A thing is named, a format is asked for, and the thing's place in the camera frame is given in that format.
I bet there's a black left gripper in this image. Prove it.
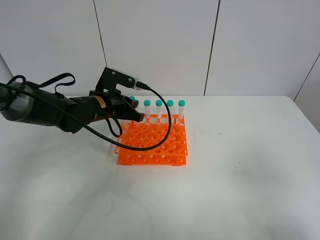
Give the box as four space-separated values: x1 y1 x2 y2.
88 90 145 123

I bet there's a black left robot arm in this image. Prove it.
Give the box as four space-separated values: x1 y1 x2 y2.
0 67 144 134

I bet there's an orange test tube rack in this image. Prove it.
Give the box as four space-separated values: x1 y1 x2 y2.
114 114 188 166

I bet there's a black left camera cable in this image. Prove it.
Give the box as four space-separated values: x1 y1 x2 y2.
0 81 173 152

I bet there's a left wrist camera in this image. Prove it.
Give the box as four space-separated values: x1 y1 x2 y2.
95 67 140 94

